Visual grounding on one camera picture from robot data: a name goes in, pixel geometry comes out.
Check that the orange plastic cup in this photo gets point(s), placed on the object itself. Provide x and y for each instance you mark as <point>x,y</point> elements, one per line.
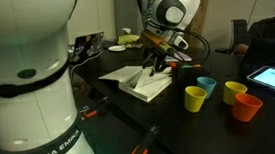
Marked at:
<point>246,107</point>

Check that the green fruit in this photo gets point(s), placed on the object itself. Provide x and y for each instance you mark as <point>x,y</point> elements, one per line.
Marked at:
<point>186,66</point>

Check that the tan Intelligent Robotic Systems book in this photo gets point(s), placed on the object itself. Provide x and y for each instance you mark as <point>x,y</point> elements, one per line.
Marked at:
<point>148,89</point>

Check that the blue plastic cup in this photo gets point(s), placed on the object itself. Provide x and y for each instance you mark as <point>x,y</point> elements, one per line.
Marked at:
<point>207,85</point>

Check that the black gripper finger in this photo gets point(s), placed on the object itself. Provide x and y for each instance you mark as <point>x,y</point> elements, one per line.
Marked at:
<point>147,60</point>
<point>160,66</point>

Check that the brown wooden board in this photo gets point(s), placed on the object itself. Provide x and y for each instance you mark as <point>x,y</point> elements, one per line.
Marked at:
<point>205,11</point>

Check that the laptop with stickers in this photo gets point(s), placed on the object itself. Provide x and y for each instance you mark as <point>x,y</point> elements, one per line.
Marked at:
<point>88,46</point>

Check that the black clamp with orange tip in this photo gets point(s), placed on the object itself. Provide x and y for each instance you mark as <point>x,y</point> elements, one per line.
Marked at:
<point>146,143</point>
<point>92,111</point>

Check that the small white plate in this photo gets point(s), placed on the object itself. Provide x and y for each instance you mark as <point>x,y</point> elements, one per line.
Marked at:
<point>117,48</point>

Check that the small red ball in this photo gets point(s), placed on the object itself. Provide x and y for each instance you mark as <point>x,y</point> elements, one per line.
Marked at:
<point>172,64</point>

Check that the yellow green cloth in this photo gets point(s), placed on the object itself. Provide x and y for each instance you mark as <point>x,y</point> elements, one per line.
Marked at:
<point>128,39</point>

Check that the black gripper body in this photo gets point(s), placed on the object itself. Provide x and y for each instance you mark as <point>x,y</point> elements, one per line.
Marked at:
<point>157,54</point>

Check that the black office chair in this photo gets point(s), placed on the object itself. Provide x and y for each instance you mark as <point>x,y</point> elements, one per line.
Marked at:
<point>239,33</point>

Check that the yellow plastic cup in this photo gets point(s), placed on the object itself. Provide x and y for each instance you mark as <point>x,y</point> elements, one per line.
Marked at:
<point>194,99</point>
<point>233,92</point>

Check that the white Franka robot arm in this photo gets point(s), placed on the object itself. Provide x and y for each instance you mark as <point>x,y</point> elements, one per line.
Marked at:
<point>29,106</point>

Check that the seated person in dark clothes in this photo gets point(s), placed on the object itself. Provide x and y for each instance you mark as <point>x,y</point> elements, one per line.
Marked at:
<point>267,35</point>

